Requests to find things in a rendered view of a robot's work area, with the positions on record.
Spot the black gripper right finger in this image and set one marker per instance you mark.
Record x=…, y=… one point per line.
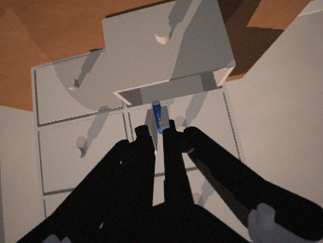
x=271, y=213

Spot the grey drawer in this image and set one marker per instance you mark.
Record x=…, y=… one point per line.
x=208, y=113
x=205, y=196
x=188, y=53
x=52, y=204
x=75, y=89
x=88, y=140

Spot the white chest of drawers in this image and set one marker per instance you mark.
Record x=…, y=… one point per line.
x=43, y=192

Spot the blue aaa battery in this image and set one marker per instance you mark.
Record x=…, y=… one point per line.
x=157, y=111

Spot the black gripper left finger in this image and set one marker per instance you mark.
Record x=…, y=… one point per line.
x=82, y=212

